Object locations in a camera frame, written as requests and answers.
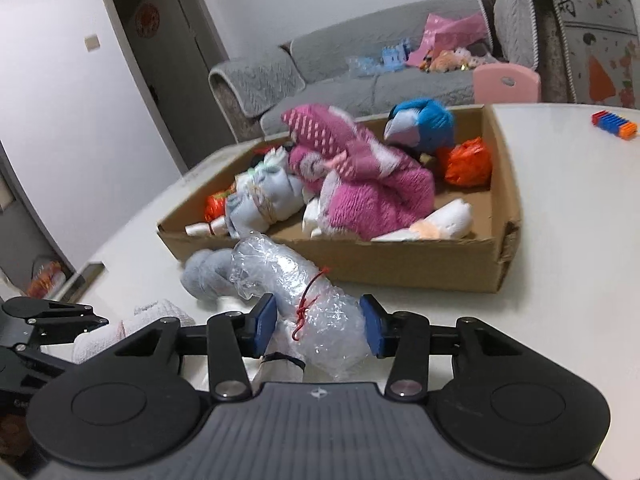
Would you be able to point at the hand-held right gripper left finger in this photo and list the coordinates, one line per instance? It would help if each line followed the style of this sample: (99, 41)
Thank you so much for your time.
(264, 327)

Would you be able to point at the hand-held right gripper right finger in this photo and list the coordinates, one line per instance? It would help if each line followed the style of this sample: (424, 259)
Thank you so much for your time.
(372, 327)

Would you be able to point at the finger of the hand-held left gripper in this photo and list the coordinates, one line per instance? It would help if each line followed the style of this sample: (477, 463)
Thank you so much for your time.
(50, 312)

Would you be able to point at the bubble wrap bundle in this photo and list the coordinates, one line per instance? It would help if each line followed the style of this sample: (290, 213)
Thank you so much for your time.
(320, 300)

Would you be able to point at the brown cardboard box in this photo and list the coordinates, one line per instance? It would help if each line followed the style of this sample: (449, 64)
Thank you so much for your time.
(350, 260)

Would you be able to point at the white peach sock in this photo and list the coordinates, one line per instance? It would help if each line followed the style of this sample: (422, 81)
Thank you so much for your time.
(435, 222)

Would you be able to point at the pink fuzzy sock bundle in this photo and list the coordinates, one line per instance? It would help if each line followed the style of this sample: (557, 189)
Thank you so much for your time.
(370, 185)

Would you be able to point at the orange plastic bag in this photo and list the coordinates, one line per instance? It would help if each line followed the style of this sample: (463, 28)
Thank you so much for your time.
(467, 162)

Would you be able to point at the blue sock bundle pink band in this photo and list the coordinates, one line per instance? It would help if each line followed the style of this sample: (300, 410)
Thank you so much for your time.
(425, 120)

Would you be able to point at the white desktop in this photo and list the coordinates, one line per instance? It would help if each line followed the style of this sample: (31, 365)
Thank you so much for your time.
(575, 260)

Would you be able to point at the orange white bag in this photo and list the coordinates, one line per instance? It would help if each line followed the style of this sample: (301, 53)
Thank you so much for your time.
(47, 277)

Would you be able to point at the white bundle black band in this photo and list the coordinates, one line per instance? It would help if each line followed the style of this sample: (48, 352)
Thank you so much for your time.
(280, 360)

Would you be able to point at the grey-blue sock ball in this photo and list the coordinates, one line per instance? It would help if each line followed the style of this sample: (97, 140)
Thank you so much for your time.
(207, 275)

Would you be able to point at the grey knit sock bundle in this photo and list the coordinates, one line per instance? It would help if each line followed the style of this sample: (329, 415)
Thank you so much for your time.
(135, 325)

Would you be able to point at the small white tied bundle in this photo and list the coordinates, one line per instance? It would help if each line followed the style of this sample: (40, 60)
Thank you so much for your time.
(205, 227)

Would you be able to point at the light blue sock bundle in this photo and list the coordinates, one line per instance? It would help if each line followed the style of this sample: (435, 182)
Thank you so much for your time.
(265, 195)

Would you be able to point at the grey sofa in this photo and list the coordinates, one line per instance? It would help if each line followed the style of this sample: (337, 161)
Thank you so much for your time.
(340, 75)

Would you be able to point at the clear plastic bag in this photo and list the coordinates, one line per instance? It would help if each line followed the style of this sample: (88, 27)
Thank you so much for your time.
(362, 66)

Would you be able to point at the blue toy castle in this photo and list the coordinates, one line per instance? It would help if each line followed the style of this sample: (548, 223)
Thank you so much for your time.
(395, 55)

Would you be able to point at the pink chair back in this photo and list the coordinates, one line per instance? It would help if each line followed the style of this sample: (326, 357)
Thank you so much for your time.
(505, 85)

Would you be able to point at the grey door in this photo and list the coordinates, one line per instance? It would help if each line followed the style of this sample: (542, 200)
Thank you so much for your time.
(165, 60)

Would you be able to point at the plush toys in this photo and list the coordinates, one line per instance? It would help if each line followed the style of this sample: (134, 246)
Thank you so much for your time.
(450, 60)

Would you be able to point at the pink plastic bag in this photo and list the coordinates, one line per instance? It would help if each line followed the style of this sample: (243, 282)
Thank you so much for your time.
(450, 32)

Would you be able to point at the red door decoration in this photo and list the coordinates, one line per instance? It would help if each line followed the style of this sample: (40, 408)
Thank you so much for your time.
(147, 19)

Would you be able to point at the colourful block strip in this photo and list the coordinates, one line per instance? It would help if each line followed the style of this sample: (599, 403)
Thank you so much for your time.
(615, 124)

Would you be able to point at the wall light switch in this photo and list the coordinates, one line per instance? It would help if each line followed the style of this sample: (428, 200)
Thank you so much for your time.
(91, 42)

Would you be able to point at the wall poster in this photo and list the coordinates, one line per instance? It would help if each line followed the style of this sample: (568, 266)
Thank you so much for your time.
(600, 25)

